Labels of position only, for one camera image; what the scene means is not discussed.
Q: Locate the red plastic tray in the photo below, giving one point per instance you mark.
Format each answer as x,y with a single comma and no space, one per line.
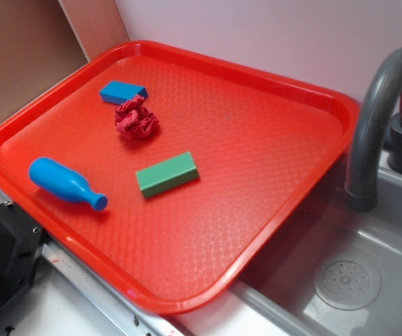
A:
260,141

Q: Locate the blue rectangular block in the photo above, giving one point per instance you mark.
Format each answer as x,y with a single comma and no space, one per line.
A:
117,92

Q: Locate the crumpled red cloth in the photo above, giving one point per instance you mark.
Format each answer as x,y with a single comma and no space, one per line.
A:
133,120

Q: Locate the brown cardboard panel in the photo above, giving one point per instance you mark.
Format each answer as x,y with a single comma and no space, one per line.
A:
42,42

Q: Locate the grey plastic sink basin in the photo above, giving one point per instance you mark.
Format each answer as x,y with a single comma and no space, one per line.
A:
278,281

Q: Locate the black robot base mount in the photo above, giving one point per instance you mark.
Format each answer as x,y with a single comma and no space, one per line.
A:
21,238

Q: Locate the grey curved faucet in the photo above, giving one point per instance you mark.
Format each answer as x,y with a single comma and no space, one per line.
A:
378,129

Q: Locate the green rectangular block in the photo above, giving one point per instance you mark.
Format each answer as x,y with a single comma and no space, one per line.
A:
167,175

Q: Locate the round sink drain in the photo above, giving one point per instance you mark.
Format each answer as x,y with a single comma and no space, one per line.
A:
346,283

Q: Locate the blue plastic bottle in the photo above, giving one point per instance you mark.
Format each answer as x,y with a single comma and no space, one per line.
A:
65,183

